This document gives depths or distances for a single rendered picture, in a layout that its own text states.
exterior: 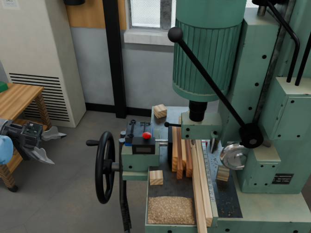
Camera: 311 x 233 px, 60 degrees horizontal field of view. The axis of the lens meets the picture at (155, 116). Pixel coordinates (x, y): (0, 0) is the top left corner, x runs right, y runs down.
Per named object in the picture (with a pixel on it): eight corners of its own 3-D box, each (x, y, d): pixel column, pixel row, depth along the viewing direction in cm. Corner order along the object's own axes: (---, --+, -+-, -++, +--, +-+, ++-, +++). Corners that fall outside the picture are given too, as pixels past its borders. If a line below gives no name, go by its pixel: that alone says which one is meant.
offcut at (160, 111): (153, 113, 123) (153, 106, 120) (162, 110, 124) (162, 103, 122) (157, 118, 119) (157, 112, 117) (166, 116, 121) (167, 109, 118)
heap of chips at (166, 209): (148, 197, 88) (148, 190, 85) (191, 198, 87) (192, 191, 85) (147, 223, 80) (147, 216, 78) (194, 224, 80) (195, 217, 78)
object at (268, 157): (240, 164, 91) (248, 138, 83) (262, 165, 90) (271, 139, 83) (247, 188, 83) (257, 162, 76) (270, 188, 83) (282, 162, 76)
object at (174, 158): (171, 140, 108) (171, 125, 104) (175, 140, 108) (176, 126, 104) (171, 171, 96) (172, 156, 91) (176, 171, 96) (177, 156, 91)
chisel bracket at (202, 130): (179, 129, 101) (181, 111, 95) (217, 130, 100) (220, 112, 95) (180, 143, 95) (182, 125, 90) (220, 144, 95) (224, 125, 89)
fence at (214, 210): (193, 106, 126) (194, 96, 123) (196, 106, 126) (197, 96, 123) (210, 227, 80) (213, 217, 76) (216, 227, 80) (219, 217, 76)
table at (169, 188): (132, 115, 131) (131, 105, 127) (195, 116, 130) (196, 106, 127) (114, 236, 84) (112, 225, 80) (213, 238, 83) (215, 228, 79)
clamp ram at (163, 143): (152, 143, 107) (152, 125, 101) (171, 143, 106) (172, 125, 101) (151, 160, 100) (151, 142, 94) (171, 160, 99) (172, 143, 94)
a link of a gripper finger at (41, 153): (48, 159, 90) (32, 142, 93) (46, 170, 94) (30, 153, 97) (56, 155, 93) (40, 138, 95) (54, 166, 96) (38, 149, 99)
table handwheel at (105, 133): (96, 220, 104) (108, 171, 129) (147, 221, 103) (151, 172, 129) (87, 159, 90) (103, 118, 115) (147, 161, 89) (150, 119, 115)
